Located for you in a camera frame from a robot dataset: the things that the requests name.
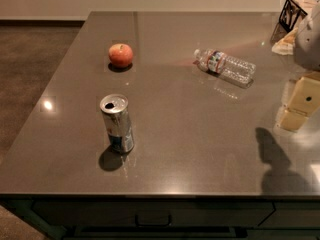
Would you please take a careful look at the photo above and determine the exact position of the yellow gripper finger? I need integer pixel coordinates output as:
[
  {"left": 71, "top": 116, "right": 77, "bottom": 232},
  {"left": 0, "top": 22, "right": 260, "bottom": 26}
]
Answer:
[{"left": 279, "top": 75, "right": 320, "bottom": 132}]

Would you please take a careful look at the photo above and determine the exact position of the clear plastic water bottle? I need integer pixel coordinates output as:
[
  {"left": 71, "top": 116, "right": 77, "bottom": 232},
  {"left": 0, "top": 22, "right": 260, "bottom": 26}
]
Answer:
[{"left": 194, "top": 49, "right": 256, "bottom": 88}]

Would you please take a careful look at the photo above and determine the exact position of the silver redbull can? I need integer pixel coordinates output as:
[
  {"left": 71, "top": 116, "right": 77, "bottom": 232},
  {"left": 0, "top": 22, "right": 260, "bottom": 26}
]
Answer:
[{"left": 100, "top": 94, "right": 134, "bottom": 154}]

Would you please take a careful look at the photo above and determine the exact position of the red apple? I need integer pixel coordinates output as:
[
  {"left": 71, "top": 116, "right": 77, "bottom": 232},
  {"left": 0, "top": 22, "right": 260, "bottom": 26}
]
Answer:
[{"left": 108, "top": 43, "right": 133, "bottom": 68}]

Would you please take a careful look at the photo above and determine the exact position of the black wire rack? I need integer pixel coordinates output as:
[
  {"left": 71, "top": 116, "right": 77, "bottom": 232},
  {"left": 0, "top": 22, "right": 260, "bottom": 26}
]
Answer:
[{"left": 279, "top": 0, "right": 320, "bottom": 33}]

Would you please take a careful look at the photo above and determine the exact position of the dark drawer with handle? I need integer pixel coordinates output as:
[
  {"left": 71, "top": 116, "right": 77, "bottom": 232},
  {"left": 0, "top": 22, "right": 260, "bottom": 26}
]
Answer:
[{"left": 32, "top": 200, "right": 273, "bottom": 227}]

